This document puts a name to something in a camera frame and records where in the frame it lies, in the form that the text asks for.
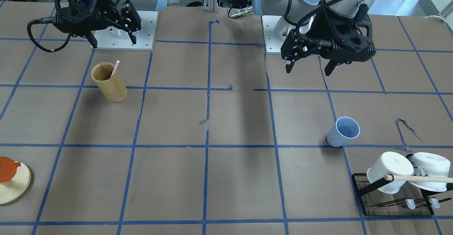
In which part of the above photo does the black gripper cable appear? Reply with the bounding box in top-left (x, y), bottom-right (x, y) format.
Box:
top-left (27, 17), bottom-right (73, 53)
top-left (296, 0), bottom-right (390, 41)

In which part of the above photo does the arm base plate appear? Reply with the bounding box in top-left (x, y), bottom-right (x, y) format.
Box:
top-left (262, 15), bottom-right (295, 55)
top-left (94, 11), bottom-right (159, 51)

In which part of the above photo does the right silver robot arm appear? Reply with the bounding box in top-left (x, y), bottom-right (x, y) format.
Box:
top-left (52, 0), bottom-right (168, 51)

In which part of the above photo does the black wire mug rack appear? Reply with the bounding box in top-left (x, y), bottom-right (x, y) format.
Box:
top-left (352, 153), bottom-right (452, 216)

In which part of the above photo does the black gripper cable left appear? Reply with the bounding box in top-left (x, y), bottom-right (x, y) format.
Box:
top-left (296, 0), bottom-right (390, 41)

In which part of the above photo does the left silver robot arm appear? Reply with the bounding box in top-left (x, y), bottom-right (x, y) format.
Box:
top-left (252, 0), bottom-right (377, 76)

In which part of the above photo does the bamboo cylinder holder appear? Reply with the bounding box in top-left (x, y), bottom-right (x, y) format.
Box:
top-left (91, 62), bottom-right (127, 102)

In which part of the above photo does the light blue plastic cup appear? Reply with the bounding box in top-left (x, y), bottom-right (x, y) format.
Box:
top-left (326, 117), bottom-right (361, 147)

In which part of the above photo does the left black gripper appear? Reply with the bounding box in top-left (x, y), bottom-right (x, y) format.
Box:
top-left (281, 7), bottom-right (376, 76)

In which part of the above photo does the orange mug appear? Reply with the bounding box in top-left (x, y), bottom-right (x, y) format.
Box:
top-left (0, 156), bottom-right (21, 183)

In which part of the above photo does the white mug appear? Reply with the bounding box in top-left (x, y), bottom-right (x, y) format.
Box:
top-left (410, 152), bottom-right (451, 193)
top-left (367, 151), bottom-right (414, 183)

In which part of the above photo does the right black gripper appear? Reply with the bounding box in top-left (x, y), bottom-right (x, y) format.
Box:
top-left (53, 0), bottom-right (142, 48)

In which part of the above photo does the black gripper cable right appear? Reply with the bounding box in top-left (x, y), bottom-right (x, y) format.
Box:
top-left (27, 17), bottom-right (73, 53)

